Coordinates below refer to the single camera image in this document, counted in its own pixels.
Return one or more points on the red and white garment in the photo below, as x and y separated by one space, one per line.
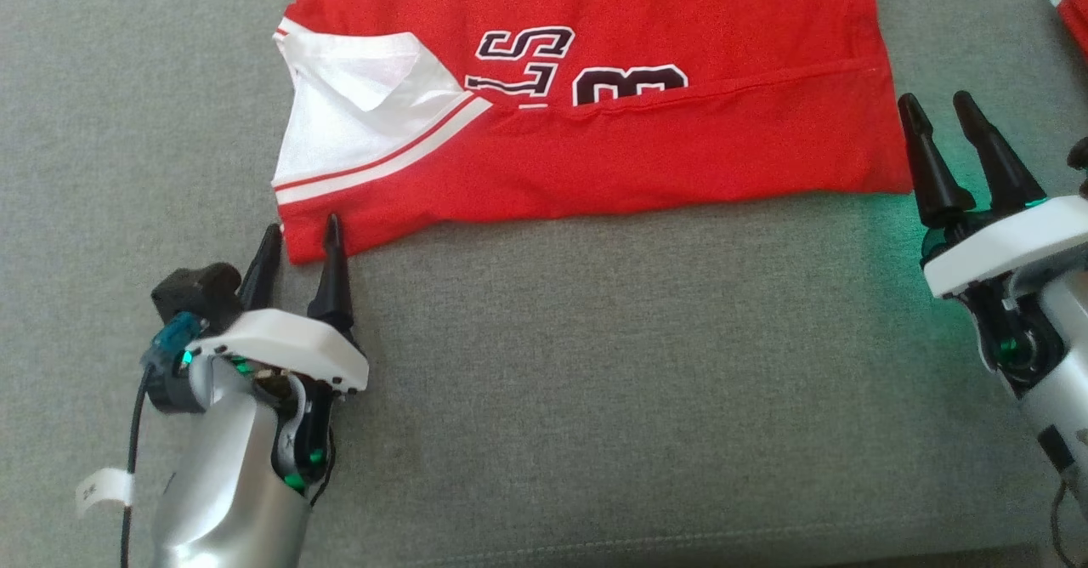
1075 15

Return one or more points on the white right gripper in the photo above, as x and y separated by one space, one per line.
1011 245

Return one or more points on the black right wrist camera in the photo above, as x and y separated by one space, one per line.
1079 164

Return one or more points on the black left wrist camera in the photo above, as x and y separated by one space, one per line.
200 292

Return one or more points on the grey fabric sofa seat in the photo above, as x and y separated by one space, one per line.
595 381

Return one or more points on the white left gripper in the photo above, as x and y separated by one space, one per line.
289 343

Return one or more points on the red basketball jersey with number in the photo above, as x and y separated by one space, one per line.
680 151

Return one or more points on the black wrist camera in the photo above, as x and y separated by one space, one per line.
1079 164
200 292

